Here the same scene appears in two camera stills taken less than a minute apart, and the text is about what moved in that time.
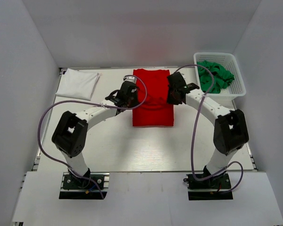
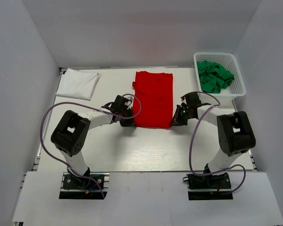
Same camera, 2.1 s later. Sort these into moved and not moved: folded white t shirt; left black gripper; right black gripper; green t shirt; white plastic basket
Moved: right black gripper; left black gripper
Not moved: folded white t shirt; green t shirt; white plastic basket
